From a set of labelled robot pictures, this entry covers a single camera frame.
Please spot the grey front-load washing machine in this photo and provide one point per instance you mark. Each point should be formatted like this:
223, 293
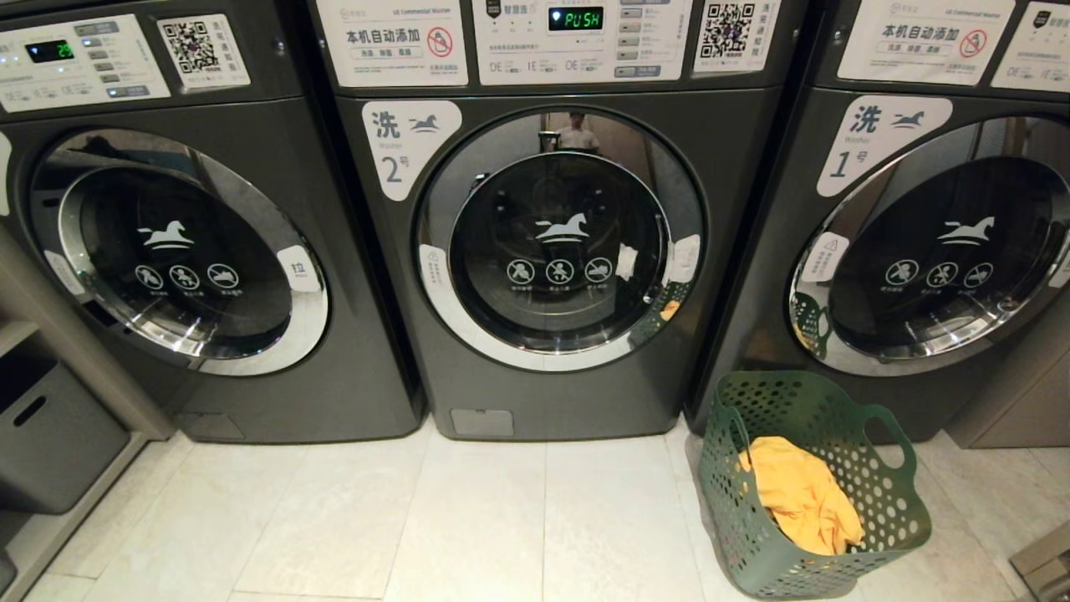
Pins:
376, 351
752, 334
736, 209

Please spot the green perforated laundry basket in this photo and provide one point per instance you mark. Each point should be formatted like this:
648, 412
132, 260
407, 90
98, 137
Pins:
886, 502

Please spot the round glass washer door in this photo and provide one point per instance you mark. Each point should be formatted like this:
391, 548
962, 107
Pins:
945, 251
175, 251
558, 242

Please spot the yellow cloth garment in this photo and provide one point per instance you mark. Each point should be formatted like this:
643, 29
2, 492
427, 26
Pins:
802, 493

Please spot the grey shelf unit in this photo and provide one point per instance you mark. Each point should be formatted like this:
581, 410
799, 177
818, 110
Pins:
50, 309

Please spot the grey storage bin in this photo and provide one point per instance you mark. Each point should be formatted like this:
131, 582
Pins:
58, 443

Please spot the grey metal object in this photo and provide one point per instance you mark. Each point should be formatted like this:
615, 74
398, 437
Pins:
1045, 562

